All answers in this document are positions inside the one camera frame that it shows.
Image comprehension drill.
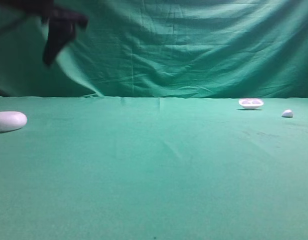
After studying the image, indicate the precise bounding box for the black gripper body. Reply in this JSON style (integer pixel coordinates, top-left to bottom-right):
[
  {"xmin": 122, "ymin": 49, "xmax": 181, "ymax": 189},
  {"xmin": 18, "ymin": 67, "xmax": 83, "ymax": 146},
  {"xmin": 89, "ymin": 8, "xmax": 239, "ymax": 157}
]
[{"xmin": 40, "ymin": 0, "xmax": 88, "ymax": 31}]

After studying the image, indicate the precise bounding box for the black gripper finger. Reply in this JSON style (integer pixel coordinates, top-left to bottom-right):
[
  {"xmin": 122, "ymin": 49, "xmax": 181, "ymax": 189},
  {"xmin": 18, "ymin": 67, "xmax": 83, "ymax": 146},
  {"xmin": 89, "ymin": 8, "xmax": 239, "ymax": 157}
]
[{"xmin": 42, "ymin": 21, "xmax": 76, "ymax": 66}]

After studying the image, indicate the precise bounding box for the white bluetooth earphone case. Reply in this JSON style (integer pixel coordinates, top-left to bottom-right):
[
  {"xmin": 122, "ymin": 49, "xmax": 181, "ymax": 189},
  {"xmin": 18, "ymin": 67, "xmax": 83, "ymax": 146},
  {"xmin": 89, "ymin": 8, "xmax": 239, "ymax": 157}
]
[{"xmin": 0, "ymin": 111, "xmax": 27, "ymax": 132}]

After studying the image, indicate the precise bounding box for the white open earphone tray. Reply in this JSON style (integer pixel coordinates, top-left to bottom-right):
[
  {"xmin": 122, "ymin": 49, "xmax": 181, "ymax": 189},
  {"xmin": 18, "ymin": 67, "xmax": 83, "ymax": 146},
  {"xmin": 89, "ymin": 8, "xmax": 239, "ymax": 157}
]
[{"xmin": 238, "ymin": 98, "xmax": 264, "ymax": 110}]

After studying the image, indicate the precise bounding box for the green backdrop curtain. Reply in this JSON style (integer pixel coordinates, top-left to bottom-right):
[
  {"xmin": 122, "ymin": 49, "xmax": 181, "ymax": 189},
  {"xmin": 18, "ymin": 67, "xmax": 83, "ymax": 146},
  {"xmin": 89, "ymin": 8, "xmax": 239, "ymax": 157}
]
[{"xmin": 0, "ymin": 0, "xmax": 308, "ymax": 98}]

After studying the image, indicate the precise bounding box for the green table cloth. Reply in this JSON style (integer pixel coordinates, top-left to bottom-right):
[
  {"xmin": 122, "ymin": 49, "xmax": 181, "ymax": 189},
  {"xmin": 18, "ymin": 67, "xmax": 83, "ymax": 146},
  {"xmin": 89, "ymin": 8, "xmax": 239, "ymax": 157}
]
[{"xmin": 0, "ymin": 97, "xmax": 308, "ymax": 240}]

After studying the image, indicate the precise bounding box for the small white earbud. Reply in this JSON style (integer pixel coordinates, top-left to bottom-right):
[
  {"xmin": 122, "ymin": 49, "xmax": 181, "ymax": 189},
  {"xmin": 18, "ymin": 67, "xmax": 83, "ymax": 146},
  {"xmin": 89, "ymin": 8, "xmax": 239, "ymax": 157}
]
[{"xmin": 282, "ymin": 109, "xmax": 294, "ymax": 118}]

